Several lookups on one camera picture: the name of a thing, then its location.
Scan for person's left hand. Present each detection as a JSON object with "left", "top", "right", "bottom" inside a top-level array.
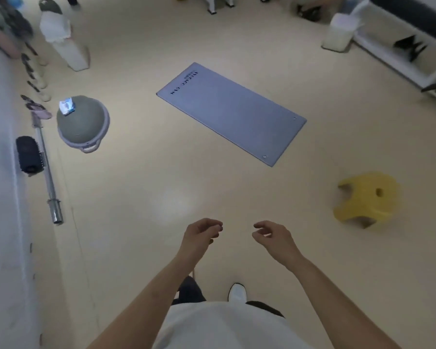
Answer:
[{"left": 178, "top": 218, "right": 224, "bottom": 266}]

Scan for person's right hand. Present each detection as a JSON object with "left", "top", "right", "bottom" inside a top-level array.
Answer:
[{"left": 251, "top": 220, "right": 306, "bottom": 271}]

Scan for grey yoga mat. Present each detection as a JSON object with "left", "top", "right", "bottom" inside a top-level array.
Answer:
[{"left": 156, "top": 62, "right": 308, "bottom": 168}]

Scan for person's left forearm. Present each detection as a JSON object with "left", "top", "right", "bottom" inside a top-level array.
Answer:
[{"left": 87, "top": 250, "right": 201, "bottom": 349}]

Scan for person's right forearm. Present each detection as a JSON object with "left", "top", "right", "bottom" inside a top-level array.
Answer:
[{"left": 287, "top": 257, "right": 402, "bottom": 349}]

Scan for person's right white sneaker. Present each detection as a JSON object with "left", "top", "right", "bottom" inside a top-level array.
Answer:
[{"left": 228, "top": 282, "right": 248, "bottom": 303}]

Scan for black trousers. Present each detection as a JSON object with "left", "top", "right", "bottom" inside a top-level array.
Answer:
[{"left": 171, "top": 276, "right": 285, "bottom": 318}]

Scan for white t-shirt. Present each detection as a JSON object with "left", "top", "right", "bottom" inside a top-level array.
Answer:
[{"left": 152, "top": 301, "right": 315, "bottom": 349}]

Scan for yellow plastic stool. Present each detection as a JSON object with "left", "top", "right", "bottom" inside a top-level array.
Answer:
[{"left": 333, "top": 172, "right": 400, "bottom": 229}]

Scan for steel barbell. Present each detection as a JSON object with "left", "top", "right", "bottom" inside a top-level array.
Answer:
[{"left": 31, "top": 112, "right": 64, "bottom": 226}]

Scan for grey half balance ball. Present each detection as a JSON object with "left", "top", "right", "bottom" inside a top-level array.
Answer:
[{"left": 56, "top": 95, "right": 111, "bottom": 154}]

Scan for blue tissue packet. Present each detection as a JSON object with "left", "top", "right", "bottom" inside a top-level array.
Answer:
[{"left": 59, "top": 97, "right": 76, "bottom": 116}]

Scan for black foam roller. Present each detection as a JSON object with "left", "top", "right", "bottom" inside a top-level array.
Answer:
[{"left": 16, "top": 136, "right": 45, "bottom": 177}]

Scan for pink kettlebell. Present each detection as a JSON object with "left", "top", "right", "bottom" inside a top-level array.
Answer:
[{"left": 21, "top": 95, "right": 53, "bottom": 120}]

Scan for white kettlebell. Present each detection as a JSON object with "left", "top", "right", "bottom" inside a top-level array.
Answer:
[
  {"left": 26, "top": 80, "right": 52, "bottom": 103},
  {"left": 21, "top": 54, "right": 48, "bottom": 88},
  {"left": 24, "top": 41, "right": 48, "bottom": 66}
]

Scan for white trash bin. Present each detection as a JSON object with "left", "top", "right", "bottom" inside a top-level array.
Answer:
[{"left": 321, "top": 12, "right": 365, "bottom": 53}]

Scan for black bag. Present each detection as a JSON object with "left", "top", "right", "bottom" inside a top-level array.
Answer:
[{"left": 296, "top": 4, "right": 322, "bottom": 22}]

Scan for white bench legs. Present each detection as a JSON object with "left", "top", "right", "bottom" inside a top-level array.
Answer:
[{"left": 202, "top": 0, "right": 237, "bottom": 15}]

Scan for white equipment frame leg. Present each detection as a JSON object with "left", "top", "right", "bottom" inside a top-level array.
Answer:
[{"left": 352, "top": 1, "right": 436, "bottom": 110}]

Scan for black handle attachment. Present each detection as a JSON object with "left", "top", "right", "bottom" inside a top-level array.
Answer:
[{"left": 393, "top": 35, "right": 428, "bottom": 62}]

